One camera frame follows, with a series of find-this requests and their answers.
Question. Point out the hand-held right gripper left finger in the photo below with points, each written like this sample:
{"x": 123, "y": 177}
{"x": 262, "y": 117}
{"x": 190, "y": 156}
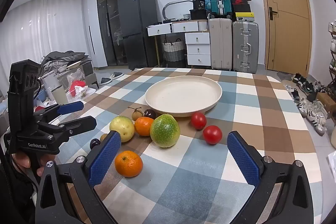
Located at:
{"x": 105, "y": 158}

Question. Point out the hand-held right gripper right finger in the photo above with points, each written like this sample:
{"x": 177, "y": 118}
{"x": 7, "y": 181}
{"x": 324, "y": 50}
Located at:
{"x": 242, "y": 158}

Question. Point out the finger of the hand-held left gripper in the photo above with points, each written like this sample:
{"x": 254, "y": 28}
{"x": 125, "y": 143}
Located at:
{"x": 71, "y": 106}
{"x": 78, "y": 124}

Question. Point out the dark purple cherry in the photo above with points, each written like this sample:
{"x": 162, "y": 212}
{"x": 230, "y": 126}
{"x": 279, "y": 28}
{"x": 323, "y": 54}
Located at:
{"x": 150, "y": 113}
{"x": 94, "y": 144}

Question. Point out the brown longan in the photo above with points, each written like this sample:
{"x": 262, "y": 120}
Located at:
{"x": 103, "y": 137}
{"x": 136, "y": 115}

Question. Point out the orange tangerine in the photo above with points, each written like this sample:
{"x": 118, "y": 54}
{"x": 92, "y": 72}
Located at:
{"x": 128, "y": 163}
{"x": 143, "y": 126}

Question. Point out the yellow round fruit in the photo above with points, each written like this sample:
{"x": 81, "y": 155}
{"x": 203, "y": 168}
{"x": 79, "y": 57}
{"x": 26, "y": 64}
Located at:
{"x": 122, "y": 128}

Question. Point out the red tomato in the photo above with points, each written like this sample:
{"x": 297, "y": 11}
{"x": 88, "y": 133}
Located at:
{"x": 198, "y": 120}
{"x": 212, "y": 134}

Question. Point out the green round fruit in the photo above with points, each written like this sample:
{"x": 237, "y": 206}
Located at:
{"x": 164, "y": 130}

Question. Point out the cream round plate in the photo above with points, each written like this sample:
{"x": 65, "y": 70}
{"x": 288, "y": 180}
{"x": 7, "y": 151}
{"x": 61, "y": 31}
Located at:
{"x": 183, "y": 94}

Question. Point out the person's left forearm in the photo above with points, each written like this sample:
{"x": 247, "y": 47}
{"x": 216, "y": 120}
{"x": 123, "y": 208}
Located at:
{"x": 15, "y": 187}

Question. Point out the person's left hand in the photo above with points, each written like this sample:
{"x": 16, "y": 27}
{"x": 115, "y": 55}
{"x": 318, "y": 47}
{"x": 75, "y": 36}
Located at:
{"x": 22, "y": 161}

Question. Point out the grey clothes pile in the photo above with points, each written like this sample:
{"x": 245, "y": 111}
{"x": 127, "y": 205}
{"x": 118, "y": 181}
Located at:
{"x": 63, "y": 57}

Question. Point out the pair of slippers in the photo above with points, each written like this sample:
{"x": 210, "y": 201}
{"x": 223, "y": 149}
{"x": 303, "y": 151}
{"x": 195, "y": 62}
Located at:
{"x": 111, "y": 77}

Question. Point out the checkered tablecloth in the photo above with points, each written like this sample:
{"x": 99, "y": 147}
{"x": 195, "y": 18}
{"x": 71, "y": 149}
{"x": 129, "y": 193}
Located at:
{"x": 183, "y": 192}

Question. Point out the white curtain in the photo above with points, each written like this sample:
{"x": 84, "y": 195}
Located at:
{"x": 39, "y": 29}

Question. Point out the white wardrobe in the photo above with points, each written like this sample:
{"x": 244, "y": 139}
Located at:
{"x": 90, "y": 24}

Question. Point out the pile of shoes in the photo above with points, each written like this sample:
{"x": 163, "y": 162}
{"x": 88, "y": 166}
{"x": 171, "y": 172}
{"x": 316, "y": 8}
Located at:
{"x": 309, "y": 98}

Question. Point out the black refrigerator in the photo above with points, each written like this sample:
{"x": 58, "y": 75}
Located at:
{"x": 137, "y": 29}

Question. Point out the brown cardboard box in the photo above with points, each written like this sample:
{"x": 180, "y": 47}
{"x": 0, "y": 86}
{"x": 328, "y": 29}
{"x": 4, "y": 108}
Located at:
{"x": 326, "y": 99}

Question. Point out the dark glass cabinet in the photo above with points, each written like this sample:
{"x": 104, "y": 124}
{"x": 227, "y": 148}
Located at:
{"x": 113, "y": 3}

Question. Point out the silver suitcase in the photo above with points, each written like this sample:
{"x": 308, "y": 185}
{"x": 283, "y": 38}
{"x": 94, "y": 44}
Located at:
{"x": 245, "y": 45}

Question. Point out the woven laundry basket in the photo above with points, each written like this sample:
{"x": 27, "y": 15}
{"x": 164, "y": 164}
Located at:
{"x": 173, "y": 50}

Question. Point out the beige suitcase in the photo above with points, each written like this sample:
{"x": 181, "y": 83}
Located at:
{"x": 220, "y": 43}

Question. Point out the white desk with drawers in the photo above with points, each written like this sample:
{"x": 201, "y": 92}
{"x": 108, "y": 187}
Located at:
{"x": 198, "y": 48}

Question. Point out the yellow and black box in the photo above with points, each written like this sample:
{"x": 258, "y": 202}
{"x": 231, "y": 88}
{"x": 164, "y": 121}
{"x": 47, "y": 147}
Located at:
{"x": 244, "y": 16}

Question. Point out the silver metal hoop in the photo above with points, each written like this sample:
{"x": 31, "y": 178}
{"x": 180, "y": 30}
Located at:
{"x": 173, "y": 3}

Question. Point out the black storage box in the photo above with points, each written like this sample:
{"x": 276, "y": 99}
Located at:
{"x": 198, "y": 14}

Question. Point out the wooden door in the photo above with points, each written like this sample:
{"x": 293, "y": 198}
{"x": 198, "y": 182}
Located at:
{"x": 283, "y": 11}

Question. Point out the stack of shoe boxes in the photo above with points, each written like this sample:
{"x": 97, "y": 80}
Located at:
{"x": 240, "y": 2}

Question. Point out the blue plastic bag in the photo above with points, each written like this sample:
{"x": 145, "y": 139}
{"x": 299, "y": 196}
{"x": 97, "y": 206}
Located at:
{"x": 206, "y": 1}

